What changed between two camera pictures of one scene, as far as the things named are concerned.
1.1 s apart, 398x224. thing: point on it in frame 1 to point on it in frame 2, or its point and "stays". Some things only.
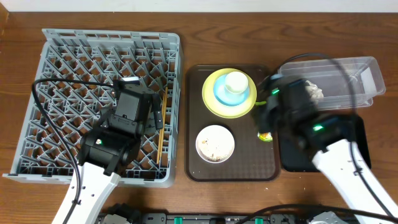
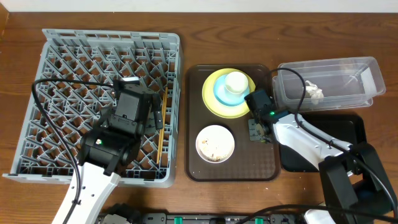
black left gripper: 157,112 stays
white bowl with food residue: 215,144 stays
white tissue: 314,93 stays
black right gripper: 265,116 to 257,130
